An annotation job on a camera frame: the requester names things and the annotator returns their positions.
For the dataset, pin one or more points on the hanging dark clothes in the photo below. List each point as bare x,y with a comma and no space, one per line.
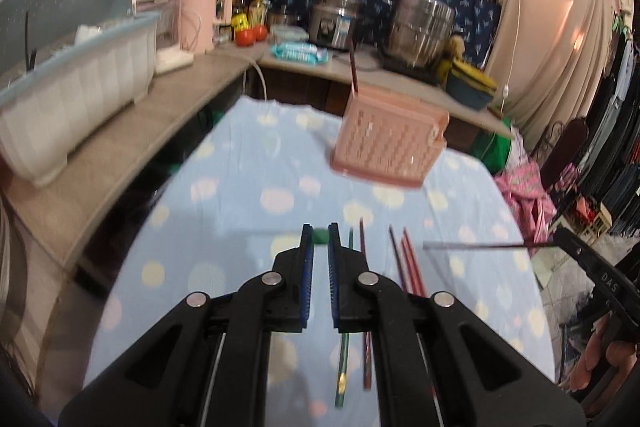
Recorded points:
615,132

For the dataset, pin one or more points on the dark red chopstick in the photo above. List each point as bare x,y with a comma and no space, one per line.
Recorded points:
367,362

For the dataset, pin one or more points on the pink perforated utensil basket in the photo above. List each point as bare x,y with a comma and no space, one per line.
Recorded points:
385,142

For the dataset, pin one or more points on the dark purple chopstick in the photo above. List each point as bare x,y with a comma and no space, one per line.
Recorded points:
396,257

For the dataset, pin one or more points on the blue planet print tablecloth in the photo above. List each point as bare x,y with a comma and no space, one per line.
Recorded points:
240,167

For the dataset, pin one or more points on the beige curtain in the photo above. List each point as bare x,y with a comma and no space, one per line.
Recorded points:
545,17

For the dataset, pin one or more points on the black induction cooktop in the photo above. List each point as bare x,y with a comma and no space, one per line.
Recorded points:
410,72

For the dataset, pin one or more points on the white stool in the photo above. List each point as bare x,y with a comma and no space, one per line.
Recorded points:
597,222

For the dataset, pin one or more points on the pink pineapple print garment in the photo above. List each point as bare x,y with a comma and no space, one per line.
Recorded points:
525,197

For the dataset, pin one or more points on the pink electric kettle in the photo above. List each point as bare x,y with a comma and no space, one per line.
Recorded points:
200,17

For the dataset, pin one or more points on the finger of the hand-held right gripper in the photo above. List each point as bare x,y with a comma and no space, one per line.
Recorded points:
572,244

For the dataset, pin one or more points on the dark metal chair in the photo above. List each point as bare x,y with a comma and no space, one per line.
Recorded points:
565,157

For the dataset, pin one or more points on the glass container green lid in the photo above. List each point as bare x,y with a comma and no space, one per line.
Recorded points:
287,34

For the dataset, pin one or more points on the blue wet wipes packet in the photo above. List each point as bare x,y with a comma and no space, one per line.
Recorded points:
300,53

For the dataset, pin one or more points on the red tomato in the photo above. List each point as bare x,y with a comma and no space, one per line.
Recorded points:
261,33
245,38

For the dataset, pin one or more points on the person's right hand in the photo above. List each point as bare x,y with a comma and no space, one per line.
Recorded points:
622,359

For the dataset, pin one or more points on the white clear countertop appliance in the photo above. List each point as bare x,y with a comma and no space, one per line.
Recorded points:
170,57

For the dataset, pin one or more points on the small steel lidded pot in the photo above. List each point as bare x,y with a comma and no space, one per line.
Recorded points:
282,14

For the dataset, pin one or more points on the steel rice cooker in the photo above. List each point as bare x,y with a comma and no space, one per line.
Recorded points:
332,24

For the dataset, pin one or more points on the green bag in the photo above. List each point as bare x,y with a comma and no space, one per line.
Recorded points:
497,147

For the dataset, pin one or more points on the blue bowl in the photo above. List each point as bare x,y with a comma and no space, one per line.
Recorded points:
467,97

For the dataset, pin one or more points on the stainless steel steamer pot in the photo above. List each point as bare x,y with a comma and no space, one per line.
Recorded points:
420,27

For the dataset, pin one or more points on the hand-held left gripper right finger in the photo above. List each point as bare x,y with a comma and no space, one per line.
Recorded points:
335,279

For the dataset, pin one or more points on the yellow soap pump bottle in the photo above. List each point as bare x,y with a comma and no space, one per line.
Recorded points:
258,9

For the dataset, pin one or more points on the white dish rack blue lid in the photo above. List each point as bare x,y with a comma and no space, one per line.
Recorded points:
75,97

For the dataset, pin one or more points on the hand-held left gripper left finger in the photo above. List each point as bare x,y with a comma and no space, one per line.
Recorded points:
306,279

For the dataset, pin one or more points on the dark brown chopstick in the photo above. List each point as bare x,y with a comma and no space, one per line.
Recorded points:
354,67
475,246

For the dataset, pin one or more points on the brown loofah sponge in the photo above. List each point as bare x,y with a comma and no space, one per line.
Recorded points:
454,46

